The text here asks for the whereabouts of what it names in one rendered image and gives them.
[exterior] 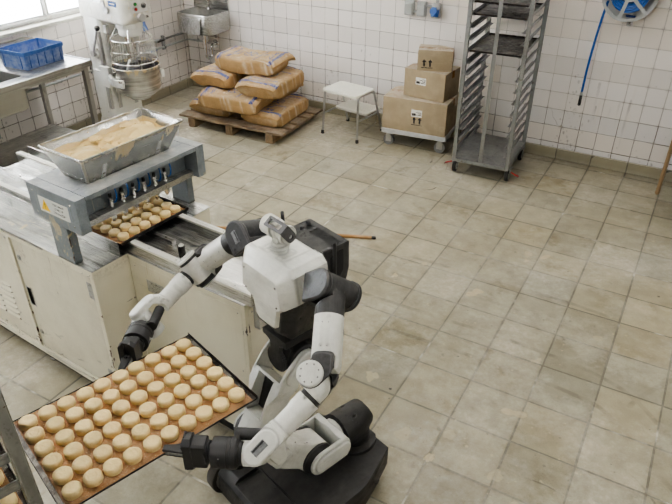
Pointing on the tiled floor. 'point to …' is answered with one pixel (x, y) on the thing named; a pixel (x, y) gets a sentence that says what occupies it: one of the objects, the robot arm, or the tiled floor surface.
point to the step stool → (352, 102)
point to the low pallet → (250, 123)
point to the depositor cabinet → (67, 288)
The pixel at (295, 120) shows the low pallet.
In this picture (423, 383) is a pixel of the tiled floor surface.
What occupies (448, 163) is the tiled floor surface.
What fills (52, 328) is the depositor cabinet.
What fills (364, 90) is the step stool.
